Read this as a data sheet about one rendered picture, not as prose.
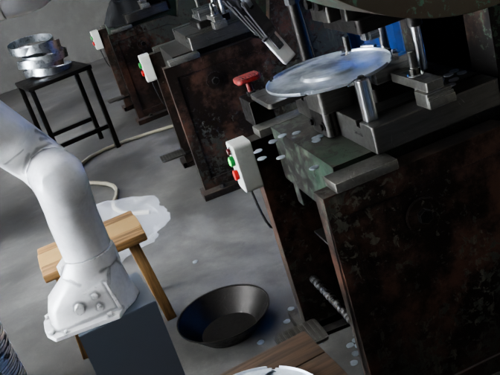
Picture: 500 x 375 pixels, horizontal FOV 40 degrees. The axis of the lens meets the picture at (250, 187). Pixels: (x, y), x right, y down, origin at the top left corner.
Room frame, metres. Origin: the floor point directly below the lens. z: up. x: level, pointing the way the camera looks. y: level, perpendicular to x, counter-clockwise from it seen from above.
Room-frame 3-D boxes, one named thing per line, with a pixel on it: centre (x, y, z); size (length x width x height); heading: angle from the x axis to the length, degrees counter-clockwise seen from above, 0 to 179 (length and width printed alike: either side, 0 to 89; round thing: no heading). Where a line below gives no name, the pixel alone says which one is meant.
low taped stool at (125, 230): (2.11, 0.55, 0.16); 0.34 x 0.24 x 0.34; 105
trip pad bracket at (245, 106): (1.81, -0.08, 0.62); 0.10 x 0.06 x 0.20; 11
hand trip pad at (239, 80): (1.83, -0.08, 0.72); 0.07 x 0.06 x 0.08; 101
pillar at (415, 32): (1.48, -0.45, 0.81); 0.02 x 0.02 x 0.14
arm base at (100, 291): (1.41, 0.43, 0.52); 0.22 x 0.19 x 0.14; 106
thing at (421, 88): (1.39, -0.40, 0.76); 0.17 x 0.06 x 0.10; 11
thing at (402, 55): (1.55, -0.37, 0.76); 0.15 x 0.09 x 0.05; 11
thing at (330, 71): (1.53, -0.25, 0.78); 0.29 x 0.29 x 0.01
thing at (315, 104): (1.52, -0.20, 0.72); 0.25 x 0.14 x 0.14; 101
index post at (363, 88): (1.36, -0.28, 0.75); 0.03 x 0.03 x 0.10; 11
